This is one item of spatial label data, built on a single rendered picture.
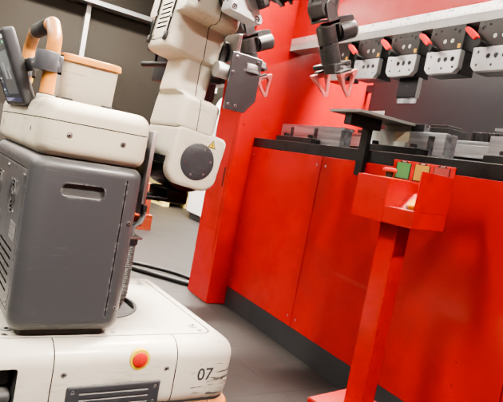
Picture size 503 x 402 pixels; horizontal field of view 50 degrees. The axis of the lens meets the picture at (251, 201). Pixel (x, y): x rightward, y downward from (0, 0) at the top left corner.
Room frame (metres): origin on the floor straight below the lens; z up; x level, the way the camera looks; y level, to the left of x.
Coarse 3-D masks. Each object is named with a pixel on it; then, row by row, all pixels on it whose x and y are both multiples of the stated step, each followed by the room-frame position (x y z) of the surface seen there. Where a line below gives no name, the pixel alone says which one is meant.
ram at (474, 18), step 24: (360, 0) 2.37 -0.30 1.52; (384, 0) 2.24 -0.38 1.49; (408, 0) 2.12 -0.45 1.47; (432, 0) 2.01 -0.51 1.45; (456, 0) 1.91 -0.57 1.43; (480, 0) 1.83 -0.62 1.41; (360, 24) 2.35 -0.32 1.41; (432, 24) 1.99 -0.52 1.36; (456, 24) 1.89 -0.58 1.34; (312, 48) 2.64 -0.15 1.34
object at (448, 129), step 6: (432, 126) 2.21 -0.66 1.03; (438, 126) 2.18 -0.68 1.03; (444, 126) 2.16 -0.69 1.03; (450, 126) 2.15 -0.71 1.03; (438, 132) 2.16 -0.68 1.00; (444, 132) 2.14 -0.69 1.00; (450, 132) 2.13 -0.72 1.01; (456, 132) 2.15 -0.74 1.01; (462, 132) 2.16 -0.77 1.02; (462, 138) 2.17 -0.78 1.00
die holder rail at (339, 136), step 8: (288, 128) 2.71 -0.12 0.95; (296, 128) 2.65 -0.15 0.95; (304, 128) 2.59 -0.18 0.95; (312, 128) 2.54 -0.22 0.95; (320, 128) 2.48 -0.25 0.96; (328, 128) 2.43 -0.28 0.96; (336, 128) 2.38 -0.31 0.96; (344, 128) 2.33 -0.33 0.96; (304, 136) 2.58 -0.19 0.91; (320, 136) 2.47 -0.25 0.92; (328, 136) 2.42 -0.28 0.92; (336, 136) 2.37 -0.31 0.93; (344, 136) 2.36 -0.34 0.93; (336, 144) 2.36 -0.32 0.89; (344, 144) 2.36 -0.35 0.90
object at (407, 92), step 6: (402, 78) 2.11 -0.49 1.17; (408, 78) 2.09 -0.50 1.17; (414, 78) 2.06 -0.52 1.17; (420, 78) 2.05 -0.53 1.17; (402, 84) 2.11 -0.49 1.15; (408, 84) 2.08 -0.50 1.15; (414, 84) 2.05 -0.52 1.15; (420, 84) 2.05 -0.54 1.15; (402, 90) 2.10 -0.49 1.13; (408, 90) 2.08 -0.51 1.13; (414, 90) 2.05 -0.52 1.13; (396, 96) 2.13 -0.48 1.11; (402, 96) 2.10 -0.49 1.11; (408, 96) 2.07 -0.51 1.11; (414, 96) 2.04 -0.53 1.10; (402, 102) 2.10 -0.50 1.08; (408, 102) 2.08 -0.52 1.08; (414, 102) 2.05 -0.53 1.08
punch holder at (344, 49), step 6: (348, 42) 2.39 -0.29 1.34; (354, 42) 2.38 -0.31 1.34; (342, 48) 2.42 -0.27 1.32; (348, 48) 2.38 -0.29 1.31; (342, 54) 2.42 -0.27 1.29; (348, 54) 2.38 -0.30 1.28; (342, 60) 2.41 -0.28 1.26; (354, 60) 2.39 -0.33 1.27; (342, 66) 2.40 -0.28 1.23; (348, 66) 2.37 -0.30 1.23; (330, 78) 2.46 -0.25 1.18; (336, 78) 2.42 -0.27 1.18; (348, 78) 2.39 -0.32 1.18; (336, 84) 2.53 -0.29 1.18; (348, 84) 2.47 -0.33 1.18
